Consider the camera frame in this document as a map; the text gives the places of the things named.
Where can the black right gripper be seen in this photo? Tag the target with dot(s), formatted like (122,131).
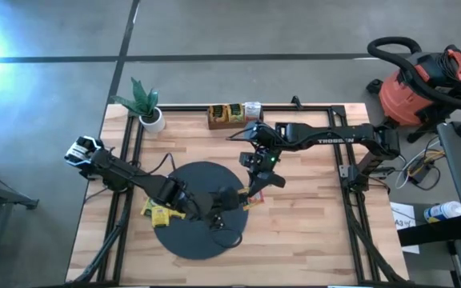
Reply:
(260,160)

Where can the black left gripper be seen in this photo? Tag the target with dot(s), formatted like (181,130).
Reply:
(204,206)

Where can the round dark woven placemat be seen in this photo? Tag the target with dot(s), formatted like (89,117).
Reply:
(198,240)

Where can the yellow tea packet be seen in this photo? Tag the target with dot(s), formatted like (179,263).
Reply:
(176,214)
(160,216)
(147,206)

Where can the brown wooden organizer box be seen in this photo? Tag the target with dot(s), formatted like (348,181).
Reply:
(230,125)

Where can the orange white tea packet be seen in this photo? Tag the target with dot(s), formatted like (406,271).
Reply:
(252,110)

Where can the dark green tea packet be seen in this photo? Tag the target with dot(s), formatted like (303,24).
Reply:
(235,113)

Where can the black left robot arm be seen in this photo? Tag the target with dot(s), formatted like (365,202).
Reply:
(134,176)

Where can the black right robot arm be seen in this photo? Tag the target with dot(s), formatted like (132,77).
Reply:
(334,138)

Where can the green plant in white pot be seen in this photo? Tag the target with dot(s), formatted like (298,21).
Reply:
(152,122)

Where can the white paper sheet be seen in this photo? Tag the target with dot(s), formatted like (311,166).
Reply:
(402,212)

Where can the black power adapter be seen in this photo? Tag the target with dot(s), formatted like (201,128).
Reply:
(420,173)

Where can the orange shop vacuum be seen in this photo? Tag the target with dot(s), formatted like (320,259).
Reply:
(398,100)

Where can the white blue spray can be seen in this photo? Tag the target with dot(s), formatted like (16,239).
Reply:
(444,211)

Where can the red shop vacuum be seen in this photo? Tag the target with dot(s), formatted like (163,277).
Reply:
(392,40)

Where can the black post mount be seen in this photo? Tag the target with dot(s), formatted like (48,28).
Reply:
(296,102)

